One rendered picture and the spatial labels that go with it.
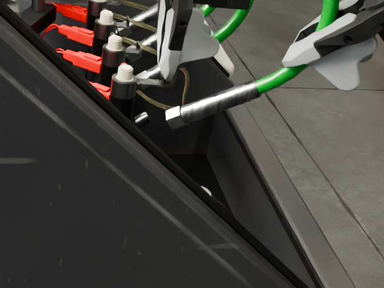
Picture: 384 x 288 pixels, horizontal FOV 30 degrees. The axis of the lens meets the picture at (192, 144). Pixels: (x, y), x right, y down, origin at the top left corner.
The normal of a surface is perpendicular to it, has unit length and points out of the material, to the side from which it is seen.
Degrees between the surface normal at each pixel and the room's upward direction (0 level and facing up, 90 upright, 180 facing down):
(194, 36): 93
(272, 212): 90
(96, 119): 74
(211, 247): 90
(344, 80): 101
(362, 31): 96
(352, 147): 0
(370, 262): 0
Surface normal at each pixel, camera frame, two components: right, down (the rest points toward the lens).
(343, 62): -0.38, 0.58
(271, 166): 0.15, -0.85
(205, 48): 0.22, 0.56
